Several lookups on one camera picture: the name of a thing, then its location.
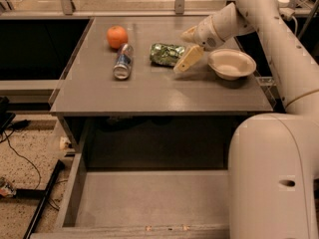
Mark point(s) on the open grey top drawer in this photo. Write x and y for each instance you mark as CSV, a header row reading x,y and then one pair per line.
x,y
148,179

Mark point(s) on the black device at left edge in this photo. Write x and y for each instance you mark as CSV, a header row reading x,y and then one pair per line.
x,y
5,116

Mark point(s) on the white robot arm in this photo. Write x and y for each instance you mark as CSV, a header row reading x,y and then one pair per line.
x,y
273,159

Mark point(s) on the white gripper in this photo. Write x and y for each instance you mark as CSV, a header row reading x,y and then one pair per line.
x,y
204,35

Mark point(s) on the black metal floor bar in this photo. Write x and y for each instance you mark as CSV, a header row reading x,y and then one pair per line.
x,y
42,196

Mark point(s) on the grey cabinet with top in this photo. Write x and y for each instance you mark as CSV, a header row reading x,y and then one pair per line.
x,y
90,90

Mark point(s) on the crushed green can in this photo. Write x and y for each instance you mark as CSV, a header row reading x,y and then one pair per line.
x,y
166,54

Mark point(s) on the white bowl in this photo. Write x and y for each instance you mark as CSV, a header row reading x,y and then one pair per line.
x,y
231,64

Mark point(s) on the blue silver soda can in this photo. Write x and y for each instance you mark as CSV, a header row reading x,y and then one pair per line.
x,y
124,62

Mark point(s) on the small red white floor item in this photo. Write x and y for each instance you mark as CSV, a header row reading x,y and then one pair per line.
x,y
6,188

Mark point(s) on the orange fruit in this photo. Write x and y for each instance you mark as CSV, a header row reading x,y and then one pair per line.
x,y
116,36

